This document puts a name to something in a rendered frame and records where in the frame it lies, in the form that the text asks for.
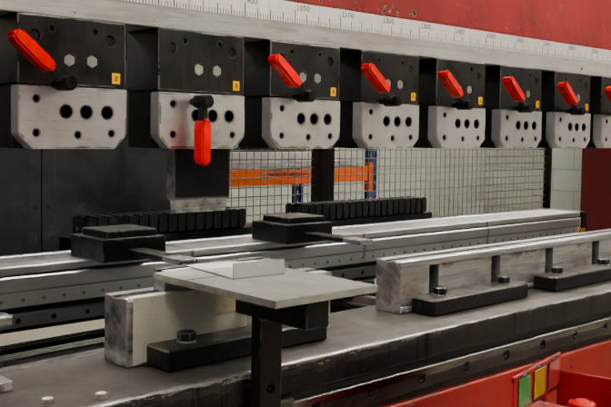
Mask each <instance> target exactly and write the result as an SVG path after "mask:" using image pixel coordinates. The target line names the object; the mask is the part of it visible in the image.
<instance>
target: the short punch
mask: <svg viewBox="0 0 611 407"><path fill-rule="evenodd" d="M229 190H230V149H211V160H210V164H207V165H198V164H196V163H195V159H194V149H167V156H166V198H167V200H170V213H196V212H211V211H225V199H226V197H229Z"/></svg>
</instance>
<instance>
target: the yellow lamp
mask: <svg viewBox="0 0 611 407"><path fill-rule="evenodd" d="M545 387H546V366H544V367H542V368H540V369H538V370H536V371H535V389H534V400H535V399H536V398H538V397H539V396H541V395H542V394H544V393H545Z"/></svg>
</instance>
